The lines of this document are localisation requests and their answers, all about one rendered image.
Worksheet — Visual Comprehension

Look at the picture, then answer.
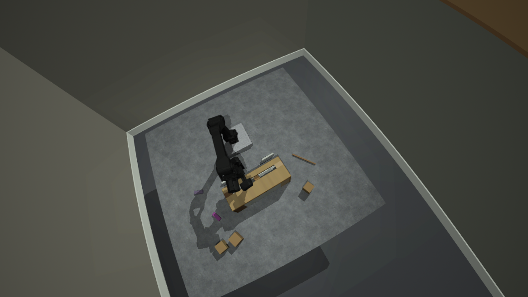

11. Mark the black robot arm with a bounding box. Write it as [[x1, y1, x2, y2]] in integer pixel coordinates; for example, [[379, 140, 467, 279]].
[[207, 115, 240, 193]]

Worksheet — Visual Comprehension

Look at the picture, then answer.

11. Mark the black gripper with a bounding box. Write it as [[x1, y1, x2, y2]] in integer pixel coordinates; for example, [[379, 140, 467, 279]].
[[231, 157, 253, 191]]

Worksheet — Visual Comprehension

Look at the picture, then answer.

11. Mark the small magenta block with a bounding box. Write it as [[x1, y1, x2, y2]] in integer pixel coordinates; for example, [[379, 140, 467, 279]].
[[212, 212, 221, 221]]

